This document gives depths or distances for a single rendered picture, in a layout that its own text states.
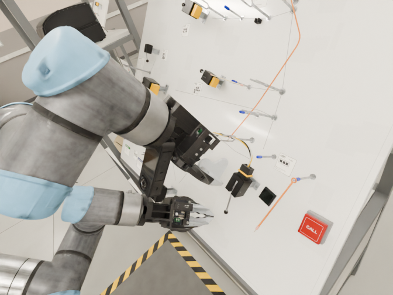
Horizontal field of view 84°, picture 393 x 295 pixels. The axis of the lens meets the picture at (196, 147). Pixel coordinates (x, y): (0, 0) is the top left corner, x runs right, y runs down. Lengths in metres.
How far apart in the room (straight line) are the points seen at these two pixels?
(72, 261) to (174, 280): 1.35
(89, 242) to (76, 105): 0.38
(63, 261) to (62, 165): 0.32
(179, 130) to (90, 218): 0.27
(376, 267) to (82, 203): 1.67
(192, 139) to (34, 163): 0.21
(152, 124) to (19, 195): 0.15
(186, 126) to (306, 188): 0.38
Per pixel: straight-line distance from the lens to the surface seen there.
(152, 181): 0.37
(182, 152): 0.36
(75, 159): 0.26
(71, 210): 0.50
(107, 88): 0.25
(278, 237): 0.68
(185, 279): 1.82
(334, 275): 0.89
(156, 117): 0.29
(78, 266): 0.55
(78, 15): 1.42
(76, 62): 0.24
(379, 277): 1.81
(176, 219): 0.54
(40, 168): 0.26
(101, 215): 0.51
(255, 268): 0.76
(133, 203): 0.51
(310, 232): 0.60
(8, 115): 0.38
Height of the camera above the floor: 1.63
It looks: 38 degrees down
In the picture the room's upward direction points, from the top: 21 degrees counter-clockwise
